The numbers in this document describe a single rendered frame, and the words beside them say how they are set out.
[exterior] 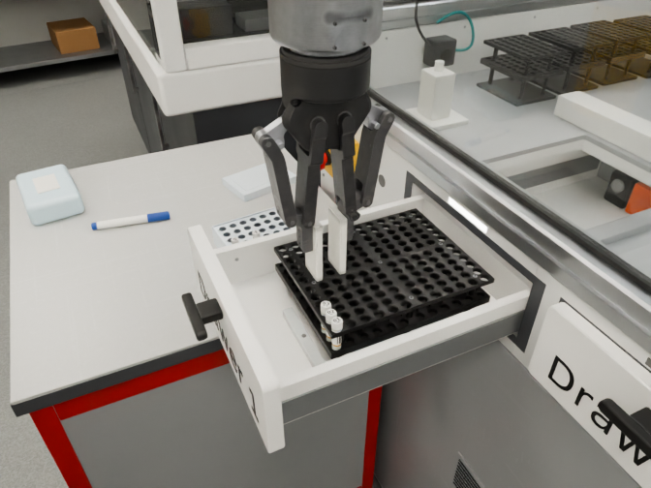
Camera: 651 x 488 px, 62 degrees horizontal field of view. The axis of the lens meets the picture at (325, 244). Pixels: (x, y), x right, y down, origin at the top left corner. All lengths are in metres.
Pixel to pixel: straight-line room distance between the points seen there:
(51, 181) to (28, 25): 3.61
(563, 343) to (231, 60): 1.00
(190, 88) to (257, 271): 0.69
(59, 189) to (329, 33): 0.81
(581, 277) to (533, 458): 0.29
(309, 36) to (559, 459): 0.58
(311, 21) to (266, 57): 0.98
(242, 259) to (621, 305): 0.45
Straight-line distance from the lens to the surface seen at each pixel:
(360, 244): 0.72
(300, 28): 0.42
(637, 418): 0.59
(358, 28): 0.43
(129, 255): 0.99
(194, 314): 0.62
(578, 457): 0.74
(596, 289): 0.61
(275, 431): 0.57
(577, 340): 0.63
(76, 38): 4.35
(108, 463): 0.97
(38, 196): 1.13
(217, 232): 0.93
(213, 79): 1.37
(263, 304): 0.73
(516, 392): 0.78
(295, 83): 0.45
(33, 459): 1.75
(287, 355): 0.66
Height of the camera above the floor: 1.33
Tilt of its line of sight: 37 degrees down
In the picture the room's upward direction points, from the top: straight up
